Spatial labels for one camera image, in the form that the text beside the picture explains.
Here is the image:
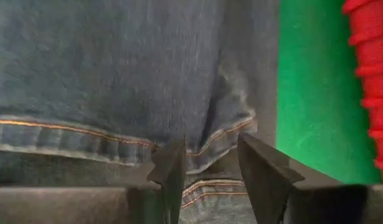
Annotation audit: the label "red plastic laundry bin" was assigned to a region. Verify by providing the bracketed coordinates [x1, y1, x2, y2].
[342, 0, 383, 185]

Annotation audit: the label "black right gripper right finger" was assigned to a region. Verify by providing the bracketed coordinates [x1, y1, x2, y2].
[237, 133, 306, 224]

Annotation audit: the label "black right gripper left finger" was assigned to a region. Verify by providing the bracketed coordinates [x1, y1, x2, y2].
[146, 136, 187, 224]

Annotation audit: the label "dark blue denim jeans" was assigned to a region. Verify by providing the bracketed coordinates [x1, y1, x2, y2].
[0, 0, 281, 224]

